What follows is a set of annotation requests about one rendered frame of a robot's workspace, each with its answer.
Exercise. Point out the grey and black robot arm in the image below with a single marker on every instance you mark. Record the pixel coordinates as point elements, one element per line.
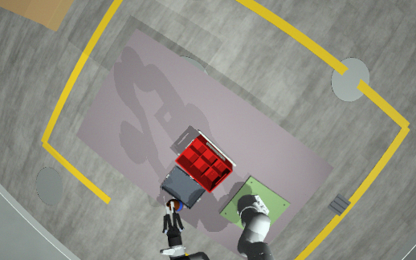
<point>256,225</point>

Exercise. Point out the red crate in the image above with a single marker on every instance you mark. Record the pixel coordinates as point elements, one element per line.
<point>211,157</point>

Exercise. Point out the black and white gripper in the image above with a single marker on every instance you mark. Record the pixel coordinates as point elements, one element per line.
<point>173,231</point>

